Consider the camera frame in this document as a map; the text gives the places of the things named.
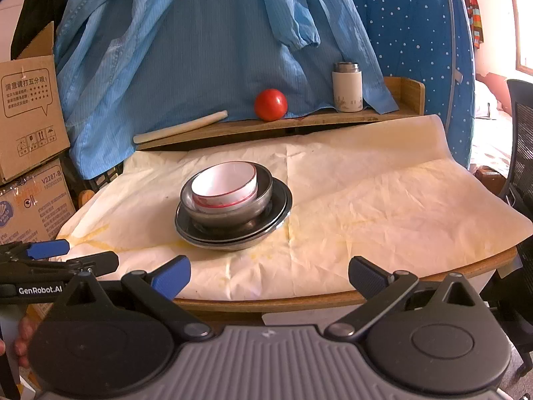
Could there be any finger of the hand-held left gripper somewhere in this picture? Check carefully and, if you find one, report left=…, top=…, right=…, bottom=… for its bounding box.
left=0, top=239, right=71, bottom=261
left=50, top=251, right=120, bottom=278

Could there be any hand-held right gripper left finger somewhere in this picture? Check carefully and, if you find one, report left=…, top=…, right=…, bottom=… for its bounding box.
left=56, top=254, right=215, bottom=340

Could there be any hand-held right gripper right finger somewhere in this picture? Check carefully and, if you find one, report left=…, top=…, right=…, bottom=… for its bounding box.
left=325, top=255, right=484, bottom=340

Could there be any stainless steel plate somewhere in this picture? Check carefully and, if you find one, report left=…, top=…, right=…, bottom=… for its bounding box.
left=177, top=200, right=292, bottom=252
left=179, top=177, right=289, bottom=235
left=175, top=180, right=294, bottom=243

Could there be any stainless steel bowl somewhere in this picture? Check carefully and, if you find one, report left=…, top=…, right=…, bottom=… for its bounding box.
left=180, top=162, right=274, bottom=228

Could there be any person's left hand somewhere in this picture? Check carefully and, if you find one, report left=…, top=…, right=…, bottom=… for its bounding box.
left=14, top=317, right=37, bottom=366

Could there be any cardboard box with blue logo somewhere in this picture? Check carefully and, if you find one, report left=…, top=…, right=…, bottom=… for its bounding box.
left=0, top=157, right=78, bottom=247

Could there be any wooden table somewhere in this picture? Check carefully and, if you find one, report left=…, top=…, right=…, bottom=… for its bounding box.
left=172, top=245, right=520, bottom=314

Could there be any black plastic crate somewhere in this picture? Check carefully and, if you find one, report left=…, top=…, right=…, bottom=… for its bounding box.
left=77, top=159, right=126, bottom=210

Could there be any brown printed cardboard box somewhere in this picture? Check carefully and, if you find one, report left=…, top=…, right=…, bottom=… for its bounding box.
left=0, top=21, right=71, bottom=185

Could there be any wooden shelf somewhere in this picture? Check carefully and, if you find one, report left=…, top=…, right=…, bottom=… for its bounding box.
left=137, top=77, right=426, bottom=151

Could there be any white thermos bottle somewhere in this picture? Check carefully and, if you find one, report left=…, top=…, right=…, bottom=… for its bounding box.
left=331, top=62, right=362, bottom=113

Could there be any red tomato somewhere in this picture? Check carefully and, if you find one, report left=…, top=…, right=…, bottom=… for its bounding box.
left=254, top=88, right=289, bottom=122

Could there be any white patterned bedding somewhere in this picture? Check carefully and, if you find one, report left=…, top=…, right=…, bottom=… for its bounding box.
left=470, top=80, right=514, bottom=169

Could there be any black mesh office chair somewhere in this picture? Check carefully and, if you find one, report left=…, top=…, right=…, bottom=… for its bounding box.
left=483, top=79, right=533, bottom=384

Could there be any light blue garment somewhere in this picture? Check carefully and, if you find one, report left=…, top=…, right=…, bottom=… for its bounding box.
left=54, top=0, right=399, bottom=181

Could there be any black garment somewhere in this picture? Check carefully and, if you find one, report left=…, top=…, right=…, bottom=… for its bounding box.
left=10, top=0, right=90, bottom=62

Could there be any blue white-dotted fabric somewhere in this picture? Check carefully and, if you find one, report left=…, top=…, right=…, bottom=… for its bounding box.
left=333, top=0, right=478, bottom=168

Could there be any colourful striped cloth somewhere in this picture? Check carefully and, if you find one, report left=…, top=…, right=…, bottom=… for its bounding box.
left=461, top=0, right=486, bottom=51

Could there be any window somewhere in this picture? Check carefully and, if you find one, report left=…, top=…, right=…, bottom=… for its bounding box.
left=506, top=0, right=533, bottom=78

